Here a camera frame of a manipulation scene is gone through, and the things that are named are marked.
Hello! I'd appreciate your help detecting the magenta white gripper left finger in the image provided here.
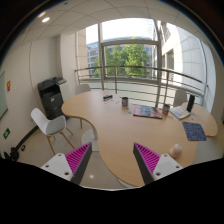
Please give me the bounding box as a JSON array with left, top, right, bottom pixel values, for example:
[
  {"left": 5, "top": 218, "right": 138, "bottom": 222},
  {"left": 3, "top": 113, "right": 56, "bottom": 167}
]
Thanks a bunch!
[{"left": 42, "top": 143, "right": 92, "bottom": 185}]

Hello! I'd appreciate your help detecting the red magazine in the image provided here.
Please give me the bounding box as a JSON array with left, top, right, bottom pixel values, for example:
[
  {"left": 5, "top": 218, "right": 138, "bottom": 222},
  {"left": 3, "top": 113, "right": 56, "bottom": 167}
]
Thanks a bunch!
[{"left": 133, "top": 105, "right": 162, "bottom": 119}]

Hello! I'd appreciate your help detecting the dark speckled mouse pad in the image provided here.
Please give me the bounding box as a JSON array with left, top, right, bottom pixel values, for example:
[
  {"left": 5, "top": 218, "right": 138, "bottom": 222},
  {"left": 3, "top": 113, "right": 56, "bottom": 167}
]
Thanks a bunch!
[{"left": 182, "top": 122, "right": 206, "bottom": 141}]

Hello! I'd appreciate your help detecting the open white book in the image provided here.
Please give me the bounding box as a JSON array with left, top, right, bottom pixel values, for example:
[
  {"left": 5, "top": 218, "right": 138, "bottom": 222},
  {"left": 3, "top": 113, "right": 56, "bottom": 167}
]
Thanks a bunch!
[{"left": 170, "top": 106, "right": 190, "bottom": 119}]

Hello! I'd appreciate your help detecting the orange wall sign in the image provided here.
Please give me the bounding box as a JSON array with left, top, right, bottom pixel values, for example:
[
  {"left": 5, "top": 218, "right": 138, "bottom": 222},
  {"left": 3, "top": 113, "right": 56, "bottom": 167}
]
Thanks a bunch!
[{"left": 7, "top": 81, "right": 11, "bottom": 91}]

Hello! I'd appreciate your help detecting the dark mug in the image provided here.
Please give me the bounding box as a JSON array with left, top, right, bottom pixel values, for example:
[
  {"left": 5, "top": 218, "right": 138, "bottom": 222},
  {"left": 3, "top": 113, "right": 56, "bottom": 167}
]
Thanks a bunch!
[{"left": 121, "top": 97, "right": 128, "bottom": 107}]

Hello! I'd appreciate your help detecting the metal window railing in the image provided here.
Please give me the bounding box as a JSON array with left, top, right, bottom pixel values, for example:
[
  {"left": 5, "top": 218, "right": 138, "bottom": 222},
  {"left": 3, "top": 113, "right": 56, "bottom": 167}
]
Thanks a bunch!
[{"left": 75, "top": 66, "right": 208, "bottom": 107}]

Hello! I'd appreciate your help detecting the green exit sign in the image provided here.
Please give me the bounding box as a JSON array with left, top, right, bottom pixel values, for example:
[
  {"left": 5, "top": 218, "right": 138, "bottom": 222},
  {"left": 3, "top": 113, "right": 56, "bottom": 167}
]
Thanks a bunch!
[{"left": 3, "top": 128, "right": 10, "bottom": 139}]

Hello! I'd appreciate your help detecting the white chair with wooden legs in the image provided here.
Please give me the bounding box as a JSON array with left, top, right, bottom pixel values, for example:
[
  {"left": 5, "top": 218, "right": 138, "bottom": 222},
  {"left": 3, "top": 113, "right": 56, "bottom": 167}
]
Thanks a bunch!
[{"left": 31, "top": 108, "right": 73, "bottom": 152}]

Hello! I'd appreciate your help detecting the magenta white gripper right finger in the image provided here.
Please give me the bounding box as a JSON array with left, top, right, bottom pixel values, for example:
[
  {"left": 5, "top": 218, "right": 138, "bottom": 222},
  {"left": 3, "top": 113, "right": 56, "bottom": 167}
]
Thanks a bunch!
[{"left": 133, "top": 143, "right": 182, "bottom": 185}]

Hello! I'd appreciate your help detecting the black office printer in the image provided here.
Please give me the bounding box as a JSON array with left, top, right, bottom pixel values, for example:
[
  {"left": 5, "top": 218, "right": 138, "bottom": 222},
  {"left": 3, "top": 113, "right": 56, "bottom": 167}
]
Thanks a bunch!
[{"left": 38, "top": 77, "right": 65, "bottom": 120}]

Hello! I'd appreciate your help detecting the white chair at right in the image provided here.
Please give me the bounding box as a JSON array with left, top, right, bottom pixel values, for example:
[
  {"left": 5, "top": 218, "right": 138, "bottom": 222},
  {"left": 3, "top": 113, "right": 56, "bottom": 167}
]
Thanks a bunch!
[{"left": 173, "top": 89, "right": 187, "bottom": 107}]

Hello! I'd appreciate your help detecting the whiteboard on left wall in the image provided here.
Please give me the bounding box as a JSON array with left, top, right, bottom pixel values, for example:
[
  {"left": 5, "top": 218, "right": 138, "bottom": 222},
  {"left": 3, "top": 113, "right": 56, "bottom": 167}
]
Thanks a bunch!
[{"left": 0, "top": 72, "right": 8, "bottom": 120}]

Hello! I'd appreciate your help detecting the small black box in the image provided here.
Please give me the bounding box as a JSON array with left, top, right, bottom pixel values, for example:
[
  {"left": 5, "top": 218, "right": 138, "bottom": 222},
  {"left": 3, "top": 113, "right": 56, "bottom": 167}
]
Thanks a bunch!
[{"left": 103, "top": 95, "right": 113, "bottom": 101}]

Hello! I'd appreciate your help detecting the white computer mouse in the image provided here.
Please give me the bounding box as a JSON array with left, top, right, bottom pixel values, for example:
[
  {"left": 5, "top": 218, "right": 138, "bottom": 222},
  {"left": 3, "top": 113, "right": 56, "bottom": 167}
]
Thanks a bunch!
[{"left": 169, "top": 144, "right": 182, "bottom": 159}]

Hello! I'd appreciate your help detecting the white chair behind table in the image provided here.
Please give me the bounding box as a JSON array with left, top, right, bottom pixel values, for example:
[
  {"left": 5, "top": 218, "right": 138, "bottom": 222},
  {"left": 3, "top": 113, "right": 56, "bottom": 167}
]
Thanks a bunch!
[{"left": 75, "top": 84, "right": 91, "bottom": 95}]

